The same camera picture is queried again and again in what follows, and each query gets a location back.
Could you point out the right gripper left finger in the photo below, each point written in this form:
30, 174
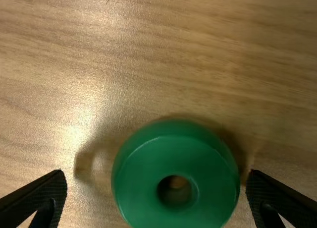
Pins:
32, 203

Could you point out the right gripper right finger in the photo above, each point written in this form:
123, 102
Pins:
282, 203

